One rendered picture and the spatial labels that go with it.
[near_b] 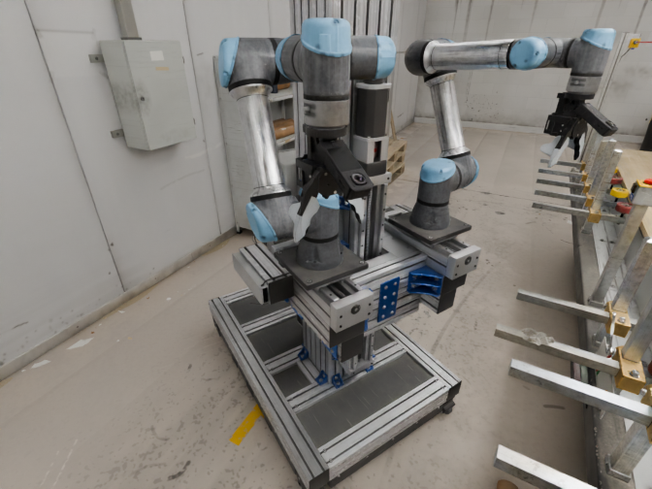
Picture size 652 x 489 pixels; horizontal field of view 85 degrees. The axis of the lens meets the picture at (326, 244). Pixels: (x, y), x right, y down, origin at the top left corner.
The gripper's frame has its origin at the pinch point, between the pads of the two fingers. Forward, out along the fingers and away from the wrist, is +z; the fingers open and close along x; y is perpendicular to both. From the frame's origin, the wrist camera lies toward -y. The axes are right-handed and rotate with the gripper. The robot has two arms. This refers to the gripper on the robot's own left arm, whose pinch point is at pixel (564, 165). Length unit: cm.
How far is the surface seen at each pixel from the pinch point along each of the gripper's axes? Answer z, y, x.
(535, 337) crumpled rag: 45, -17, 22
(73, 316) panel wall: 119, 183, 159
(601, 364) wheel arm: 46, -32, 15
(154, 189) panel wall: 61, 223, 90
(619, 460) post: 56, -47, 31
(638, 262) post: 26.5, -23.8, -13.3
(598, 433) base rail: 62, -40, 22
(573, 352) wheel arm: 46, -26, 17
